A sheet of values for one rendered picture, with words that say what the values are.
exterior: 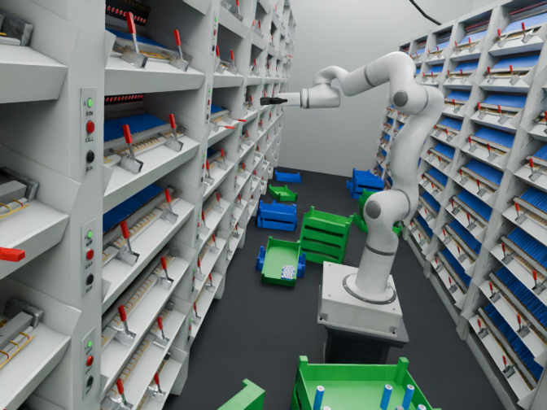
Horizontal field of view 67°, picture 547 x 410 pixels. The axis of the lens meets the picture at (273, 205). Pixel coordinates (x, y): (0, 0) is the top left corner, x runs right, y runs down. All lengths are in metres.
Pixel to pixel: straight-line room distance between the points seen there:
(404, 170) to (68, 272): 1.17
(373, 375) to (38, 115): 1.01
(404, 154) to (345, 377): 0.76
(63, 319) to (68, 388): 0.13
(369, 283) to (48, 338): 1.23
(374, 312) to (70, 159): 1.28
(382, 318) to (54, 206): 1.29
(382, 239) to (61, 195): 1.20
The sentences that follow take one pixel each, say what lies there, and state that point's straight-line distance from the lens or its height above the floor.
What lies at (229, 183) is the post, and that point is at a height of 0.63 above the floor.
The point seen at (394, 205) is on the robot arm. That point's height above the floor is 0.78.
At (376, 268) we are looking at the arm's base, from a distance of 1.65.
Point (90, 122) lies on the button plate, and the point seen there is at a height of 1.06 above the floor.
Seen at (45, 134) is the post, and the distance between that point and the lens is 0.63.
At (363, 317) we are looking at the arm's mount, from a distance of 1.66.
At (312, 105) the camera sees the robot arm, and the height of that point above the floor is 1.06.
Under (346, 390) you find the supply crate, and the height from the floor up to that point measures 0.40.
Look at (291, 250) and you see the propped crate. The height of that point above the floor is 0.12.
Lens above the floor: 1.16
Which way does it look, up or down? 17 degrees down
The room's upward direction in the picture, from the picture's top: 8 degrees clockwise
